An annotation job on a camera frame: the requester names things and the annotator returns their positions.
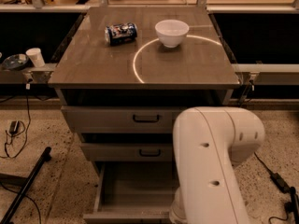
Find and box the black power adapter left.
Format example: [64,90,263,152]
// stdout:
[9,120,20,134]

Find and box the white bowl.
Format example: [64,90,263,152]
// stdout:
[155,20,190,48]

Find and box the black cable right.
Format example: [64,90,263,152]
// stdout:
[235,84,275,175]

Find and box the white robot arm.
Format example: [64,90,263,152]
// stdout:
[169,107,265,224]

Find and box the grey drawer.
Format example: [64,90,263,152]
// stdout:
[80,143,173,161]
[83,161,178,224]
[62,105,186,133]

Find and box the grey drawer cabinet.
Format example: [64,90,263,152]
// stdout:
[47,6,241,179]

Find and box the white paper cup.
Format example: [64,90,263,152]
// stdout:
[26,48,45,67]

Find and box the dark blue plate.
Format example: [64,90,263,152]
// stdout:
[2,54,29,71]

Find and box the black tripod leg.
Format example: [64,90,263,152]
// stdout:
[0,147,51,224]

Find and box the black power adapter right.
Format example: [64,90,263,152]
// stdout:
[270,173,290,193]

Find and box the blue soda can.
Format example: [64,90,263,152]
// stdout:
[105,22,137,46]

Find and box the black cable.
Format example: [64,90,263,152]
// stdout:
[235,84,275,175]
[0,87,33,160]

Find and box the black power adapter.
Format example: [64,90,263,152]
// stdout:
[9,120,20,134]
[270,173,290,193]

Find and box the black cable left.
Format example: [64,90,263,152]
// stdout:
[0,87,33,160]

